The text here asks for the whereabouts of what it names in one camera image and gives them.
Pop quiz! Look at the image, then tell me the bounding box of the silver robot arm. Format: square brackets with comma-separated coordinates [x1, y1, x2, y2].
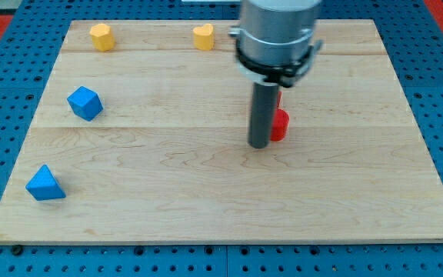
[228, 0, 322, 88]

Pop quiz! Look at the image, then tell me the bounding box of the yellow heart block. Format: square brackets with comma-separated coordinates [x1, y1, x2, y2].
[192, 23, 215, 51]

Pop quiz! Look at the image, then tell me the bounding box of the blue cube block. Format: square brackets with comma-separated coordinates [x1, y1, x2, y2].
[67, 86, 103, 122]

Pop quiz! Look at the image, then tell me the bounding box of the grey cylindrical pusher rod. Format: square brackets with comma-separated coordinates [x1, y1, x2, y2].
[248, 83, 279, 149]

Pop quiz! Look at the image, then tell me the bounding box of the red block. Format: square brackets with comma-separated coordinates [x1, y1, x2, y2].
[270, 91, 289, 142]

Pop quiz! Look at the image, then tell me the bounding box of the wooden board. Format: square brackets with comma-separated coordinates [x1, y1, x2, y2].
[0, 19, 443, 245]

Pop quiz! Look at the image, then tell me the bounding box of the yellow pentagon block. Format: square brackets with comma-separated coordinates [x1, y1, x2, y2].
[89, 23, 115, 52]

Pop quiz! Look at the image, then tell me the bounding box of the blue triangle block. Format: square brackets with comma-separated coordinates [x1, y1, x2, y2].
[25, 165, 66, 201]

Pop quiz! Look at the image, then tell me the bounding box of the black cable clamp ring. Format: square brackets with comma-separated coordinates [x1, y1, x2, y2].
[234, 38, 317, 88]

